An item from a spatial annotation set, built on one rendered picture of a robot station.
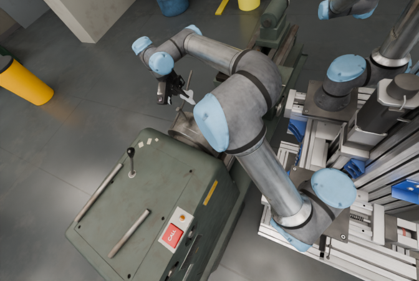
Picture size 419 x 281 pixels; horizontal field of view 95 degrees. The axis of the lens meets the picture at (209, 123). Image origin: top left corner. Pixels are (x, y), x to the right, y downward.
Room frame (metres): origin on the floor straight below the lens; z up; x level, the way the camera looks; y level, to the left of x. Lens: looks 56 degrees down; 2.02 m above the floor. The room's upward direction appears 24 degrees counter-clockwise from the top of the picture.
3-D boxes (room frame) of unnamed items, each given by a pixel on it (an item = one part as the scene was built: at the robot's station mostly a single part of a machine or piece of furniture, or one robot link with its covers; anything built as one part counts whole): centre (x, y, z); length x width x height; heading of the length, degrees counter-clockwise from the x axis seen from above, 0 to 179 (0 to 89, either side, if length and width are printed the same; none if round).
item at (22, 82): (3.38, 2.59, 0.38); 0.47 x 0.47 x 0.77
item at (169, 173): (0.31, 0.38, 1.06); 0.59 x 0.48 x 0.39; 130
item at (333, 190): (0.05, -0.25, 1.33); 0.13 x 0.12 x 0.14; 109
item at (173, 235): (0.13, 0.29, 1.26); 0.06 x 0.06 x 0.02; 40
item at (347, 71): (0.41, -0.60, 1.33); 0.13 x 0.12 x 0.14; 69
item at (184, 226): (0.14, 0.27, 1.23); 0.13 x 0.08 x 0.06; 130
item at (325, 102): (0.42, -0.59, 1.21); 0.15 x 0.15 x 0.10
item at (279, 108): (0.82, -0.56, 0.73); 0.27 x 0.12 x 0.27; 130
